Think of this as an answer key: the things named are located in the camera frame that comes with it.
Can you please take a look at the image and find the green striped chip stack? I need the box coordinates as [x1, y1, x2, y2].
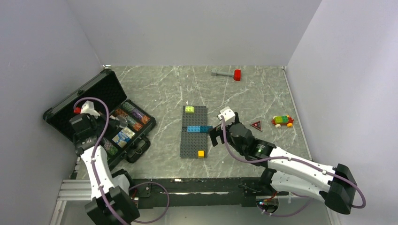
[103, 138, 118, 156]

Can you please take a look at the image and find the small yellow lego brick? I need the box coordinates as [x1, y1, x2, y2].
[198, 150, 205, 158]

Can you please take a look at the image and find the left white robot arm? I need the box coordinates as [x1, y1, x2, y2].
[69, 113, 140, 225]

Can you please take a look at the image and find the grey lego baseplate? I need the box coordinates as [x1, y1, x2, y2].
[182, 105, 208, 127]
[179, 127, 208, 158]

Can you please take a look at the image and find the red block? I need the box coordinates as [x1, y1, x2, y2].
[233, 69, 241, 81]

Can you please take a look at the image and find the light blue lego brick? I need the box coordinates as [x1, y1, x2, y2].
[187, 126, 201, 133]

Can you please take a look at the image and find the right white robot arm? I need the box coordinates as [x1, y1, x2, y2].
[207, 123, 366, 215]

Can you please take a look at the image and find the black poker chip case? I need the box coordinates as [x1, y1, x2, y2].
[43, 69, 156, 170]

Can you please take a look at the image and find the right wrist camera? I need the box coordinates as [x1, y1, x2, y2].
[217, 106, 236, 125]

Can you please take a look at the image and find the purple chip stack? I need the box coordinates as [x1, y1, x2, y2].
[131, 108, 144, 120]

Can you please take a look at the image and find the lime green lego brick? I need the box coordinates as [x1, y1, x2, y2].
[184, 106, 195, 113]

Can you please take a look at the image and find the colourful lego toy car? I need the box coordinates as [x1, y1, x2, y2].
[271, 115, 294, 128]

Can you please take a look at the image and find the green blue chip stack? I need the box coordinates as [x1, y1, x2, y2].
[122, 101, 135, 114]

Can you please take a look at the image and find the lower grey lego baseplate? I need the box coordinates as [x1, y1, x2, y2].
[179, 127, 208, 158]

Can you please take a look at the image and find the dark blue lego brick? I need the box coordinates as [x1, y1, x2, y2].
[199, 126, 213, 133]

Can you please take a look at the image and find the orange black chip stack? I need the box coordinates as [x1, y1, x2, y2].
[115, 108, 128, 119]

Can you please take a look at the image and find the grey cylinder tool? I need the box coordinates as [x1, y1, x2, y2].
[211, 71, 234, 76]

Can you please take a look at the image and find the red triangular dealer button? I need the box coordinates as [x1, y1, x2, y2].
[251, 120, 262, 131]

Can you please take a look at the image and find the upper grey lego baseplate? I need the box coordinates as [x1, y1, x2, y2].
[182, 105, 208, 127]

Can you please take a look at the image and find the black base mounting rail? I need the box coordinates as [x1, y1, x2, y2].
[130, 177, 287, 209]

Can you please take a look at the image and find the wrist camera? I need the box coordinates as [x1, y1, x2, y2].
[74, 100, 100, 118]
[217, 106, 236, 125]

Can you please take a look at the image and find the blue texas holdem card box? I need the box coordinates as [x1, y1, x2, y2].
[112, 127, 135, 148]

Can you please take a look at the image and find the red tan chip stack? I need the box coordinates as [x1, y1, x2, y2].
[140, 115, 151, 124]

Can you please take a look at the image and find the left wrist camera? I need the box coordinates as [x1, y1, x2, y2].
[74, 100, 100, 118]

